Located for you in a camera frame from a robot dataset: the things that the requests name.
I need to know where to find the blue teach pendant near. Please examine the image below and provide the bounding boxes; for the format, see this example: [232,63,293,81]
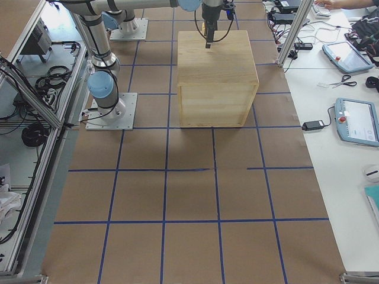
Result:
[335,98,378,147]

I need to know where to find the black phone device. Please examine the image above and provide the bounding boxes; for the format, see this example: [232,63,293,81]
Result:
[294,43,313,50]

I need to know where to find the teal notebook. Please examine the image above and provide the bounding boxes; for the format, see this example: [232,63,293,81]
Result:
[364,185,379,222]

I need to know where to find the blue teach pendant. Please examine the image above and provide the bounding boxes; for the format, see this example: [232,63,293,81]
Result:
[335,98,378,147]
[322,41,374,74]

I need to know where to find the person hand at keyboard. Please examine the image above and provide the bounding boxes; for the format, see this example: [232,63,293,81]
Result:
[314,0,336,10]

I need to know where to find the black power adapter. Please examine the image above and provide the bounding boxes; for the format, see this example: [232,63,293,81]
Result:
[301,120,325,131]

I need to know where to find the wooden drawer cabinet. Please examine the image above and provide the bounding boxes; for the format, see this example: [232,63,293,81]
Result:
[177,30,259,128]

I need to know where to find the white computer mouse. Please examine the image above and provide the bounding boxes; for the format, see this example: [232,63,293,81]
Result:
[363,164,379,183]

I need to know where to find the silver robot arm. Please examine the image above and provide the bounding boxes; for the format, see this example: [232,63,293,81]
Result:
[59,1,233,124]
[88,9,217,57]

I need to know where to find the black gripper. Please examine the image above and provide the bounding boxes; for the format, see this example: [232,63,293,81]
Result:
[202,5,221,49]

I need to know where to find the brown paper table mat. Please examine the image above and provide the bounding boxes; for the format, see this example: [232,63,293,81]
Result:
[42,1,343,283]

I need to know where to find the aluminium frame post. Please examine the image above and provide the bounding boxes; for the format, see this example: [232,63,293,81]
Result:
[277,0,313,67]

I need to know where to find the blue teach pendant far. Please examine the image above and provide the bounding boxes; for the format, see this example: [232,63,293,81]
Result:
[322,41,374,74]

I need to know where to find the black handled scissors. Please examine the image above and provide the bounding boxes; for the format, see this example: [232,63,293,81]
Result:
[329,75,357,88]

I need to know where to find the crumpled white cloth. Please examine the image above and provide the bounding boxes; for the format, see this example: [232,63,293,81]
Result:
[0,164,22,225]

